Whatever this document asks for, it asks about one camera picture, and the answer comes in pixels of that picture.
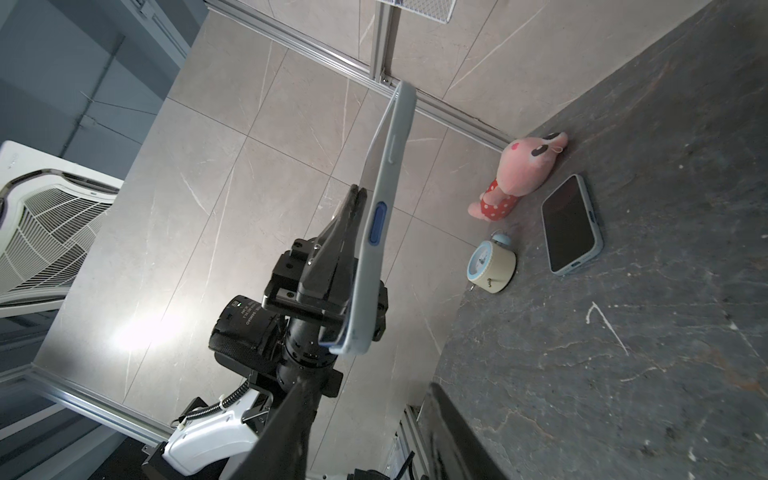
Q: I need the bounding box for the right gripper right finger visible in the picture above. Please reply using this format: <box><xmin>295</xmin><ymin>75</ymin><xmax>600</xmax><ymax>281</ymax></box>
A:
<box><xmin>427</xmin><ymin>383</ymin><xmax>507</xmax><ymax>480</ymax></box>

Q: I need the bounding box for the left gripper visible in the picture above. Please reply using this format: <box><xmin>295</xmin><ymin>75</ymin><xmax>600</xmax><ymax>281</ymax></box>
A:
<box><xmin>263</xmin><ymin>184</ymin><xmax>388</xmax><ymax>345</ymax></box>

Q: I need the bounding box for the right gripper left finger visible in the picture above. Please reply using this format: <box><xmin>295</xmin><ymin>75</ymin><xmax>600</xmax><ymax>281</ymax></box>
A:
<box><xmin>232</xmin><ymin>376</ymin><xmax>327</xmax><ymax>479</ymax></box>

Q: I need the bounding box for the phone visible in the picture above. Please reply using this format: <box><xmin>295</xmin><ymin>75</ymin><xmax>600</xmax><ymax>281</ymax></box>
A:
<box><xmin>541</xmin><ymin>174</ymin><xmax>604</xmax><ymax>276</ymax></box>
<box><xmin>323</xmin><ymin>81</ymin><xmax>417</xmax><ymax>355</ymax></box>

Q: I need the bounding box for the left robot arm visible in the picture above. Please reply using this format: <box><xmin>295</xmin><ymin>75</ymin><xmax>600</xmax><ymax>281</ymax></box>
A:
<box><xmin>142</xmin><ymin>186</ymin><xmax>394</xmax><ymax>479</ymax></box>

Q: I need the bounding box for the small cream alarm clock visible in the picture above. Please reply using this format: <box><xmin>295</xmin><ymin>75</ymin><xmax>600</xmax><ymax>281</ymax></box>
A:
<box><xmin>466</xmin><ymin>232</ymin><xmax>517</xmax><ymax>294</ymax></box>

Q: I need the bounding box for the pink plush toy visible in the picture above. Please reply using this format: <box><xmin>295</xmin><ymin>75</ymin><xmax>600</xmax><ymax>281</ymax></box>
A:
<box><xmin>468</xmin><ymin>132</ymin><xmax>569</xmax><ymax>222</ymax></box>

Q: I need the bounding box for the ceiling air conditioner unit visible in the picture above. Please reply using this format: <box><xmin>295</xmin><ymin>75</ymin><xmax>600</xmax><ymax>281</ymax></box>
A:
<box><xmin>1</xmin><ymin>140</ymin><xmax>123</xmax><ymax>318</ymax></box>

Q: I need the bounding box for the white wire mesh basket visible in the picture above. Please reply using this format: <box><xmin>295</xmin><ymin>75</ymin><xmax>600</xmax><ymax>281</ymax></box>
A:
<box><xmin>379</xmin><ymin>0</ymin><xmax>457</xmax><ymax>24</ymax></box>

